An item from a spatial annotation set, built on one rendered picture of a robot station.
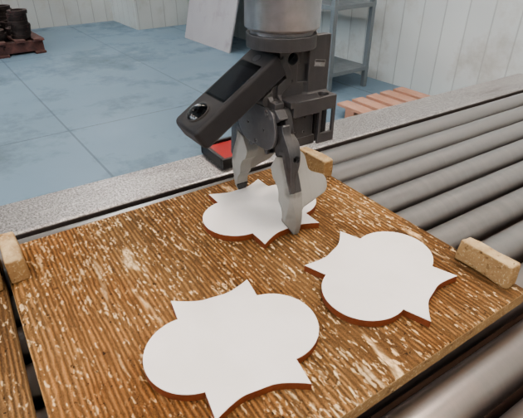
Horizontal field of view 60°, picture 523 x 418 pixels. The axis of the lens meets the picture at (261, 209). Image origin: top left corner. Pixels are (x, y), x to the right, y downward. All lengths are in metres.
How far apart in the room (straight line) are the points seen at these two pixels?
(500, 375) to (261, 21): 0.37
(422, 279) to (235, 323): 0.18
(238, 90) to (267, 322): 0.22
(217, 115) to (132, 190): 0.26
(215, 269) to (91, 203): 0.25
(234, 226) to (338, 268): 0.13
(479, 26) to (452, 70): 0.38
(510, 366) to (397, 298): 0.10
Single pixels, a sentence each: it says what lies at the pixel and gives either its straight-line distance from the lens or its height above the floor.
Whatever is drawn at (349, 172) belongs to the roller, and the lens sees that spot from 0.70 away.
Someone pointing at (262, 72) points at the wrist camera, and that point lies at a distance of 0.45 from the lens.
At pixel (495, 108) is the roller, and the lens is 1.07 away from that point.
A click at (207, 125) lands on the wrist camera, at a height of 1.07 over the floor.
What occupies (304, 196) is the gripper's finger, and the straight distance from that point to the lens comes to 0.50.
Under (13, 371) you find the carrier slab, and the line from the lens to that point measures 0.42.
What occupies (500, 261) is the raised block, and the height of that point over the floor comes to 0.96.
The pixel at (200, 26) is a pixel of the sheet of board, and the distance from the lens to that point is 6.13.
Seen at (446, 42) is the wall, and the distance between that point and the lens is 4.15.
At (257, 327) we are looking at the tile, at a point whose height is 0.94.
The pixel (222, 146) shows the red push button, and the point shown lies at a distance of 0.74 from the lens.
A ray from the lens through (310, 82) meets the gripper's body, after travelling 0.50.
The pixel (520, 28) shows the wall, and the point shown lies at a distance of 3.85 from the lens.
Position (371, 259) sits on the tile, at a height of 0.94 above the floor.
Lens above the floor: 1.23
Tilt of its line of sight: 32 degrees down
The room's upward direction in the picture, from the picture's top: straight up
